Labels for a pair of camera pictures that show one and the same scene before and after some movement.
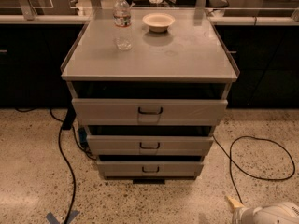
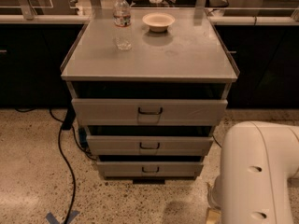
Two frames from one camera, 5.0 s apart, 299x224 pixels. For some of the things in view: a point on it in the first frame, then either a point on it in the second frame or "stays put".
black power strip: [69, 119] stays put
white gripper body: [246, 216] -> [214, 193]
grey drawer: [148, 169] stays put
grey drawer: [149, 112] stays put
